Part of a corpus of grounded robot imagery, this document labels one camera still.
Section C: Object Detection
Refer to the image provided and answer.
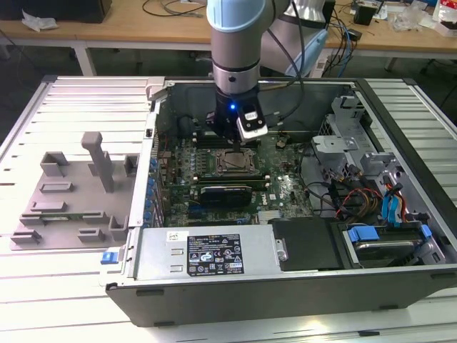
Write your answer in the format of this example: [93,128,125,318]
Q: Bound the metal socket cover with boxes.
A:
[215,149,258,176]

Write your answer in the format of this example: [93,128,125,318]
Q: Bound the green RAM stick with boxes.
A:
[41,212,105,220]

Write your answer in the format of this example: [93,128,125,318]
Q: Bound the hard disk in blue carrier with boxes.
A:
[343,224,435,268]

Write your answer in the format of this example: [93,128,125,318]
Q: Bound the wooden desk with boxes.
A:
[0,0,457,78]

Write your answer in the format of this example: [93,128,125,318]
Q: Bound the white crumpled bag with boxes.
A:
[20,9,60,34]

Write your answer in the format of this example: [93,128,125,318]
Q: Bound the blue data wire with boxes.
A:
[388,191,406,228]
[380,192,393,227]

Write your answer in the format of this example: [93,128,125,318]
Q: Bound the pale blue teach pendant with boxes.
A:
[285,30,329,78]

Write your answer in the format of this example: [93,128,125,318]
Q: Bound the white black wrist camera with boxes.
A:
[234,102,269,142]

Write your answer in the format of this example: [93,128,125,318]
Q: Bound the small black box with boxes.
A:
[352,3,378,26]

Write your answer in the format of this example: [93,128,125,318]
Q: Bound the red white packet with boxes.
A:
[432,0,457,37]

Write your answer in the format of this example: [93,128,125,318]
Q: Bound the silver metal disk bay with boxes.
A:
[309,93,408,190]

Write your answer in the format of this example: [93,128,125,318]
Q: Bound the gray parts rack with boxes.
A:
[9,131,141,252]

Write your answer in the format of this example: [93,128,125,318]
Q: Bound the large black box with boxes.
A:
[0,0,114,24]

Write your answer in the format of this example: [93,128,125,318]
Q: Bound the green motherboard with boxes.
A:
[156,131,315,228]

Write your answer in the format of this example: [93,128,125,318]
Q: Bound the black plastic shroud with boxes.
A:
[267,217,344,272]

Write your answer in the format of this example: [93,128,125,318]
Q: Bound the clear plastic bags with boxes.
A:
[391,1,438,33]

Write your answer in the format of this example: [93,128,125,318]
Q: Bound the black silver PC case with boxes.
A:
[105,76,457,328]

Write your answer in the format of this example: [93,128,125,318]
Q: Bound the silver finned heat sink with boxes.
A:
[257,209,283,224]

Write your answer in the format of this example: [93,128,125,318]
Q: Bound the silver green CPU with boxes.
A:
[223,152,253,172]

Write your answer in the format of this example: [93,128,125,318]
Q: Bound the yellow black power wire bundle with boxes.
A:
[333,180,381,219]

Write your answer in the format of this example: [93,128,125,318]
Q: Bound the CPU socket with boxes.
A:
[213,148,260,177]

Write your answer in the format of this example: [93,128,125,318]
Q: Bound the silver power supply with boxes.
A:
[134,227,283,283]

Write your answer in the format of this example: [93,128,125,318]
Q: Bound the black graphics card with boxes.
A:
[198,184,253,207]

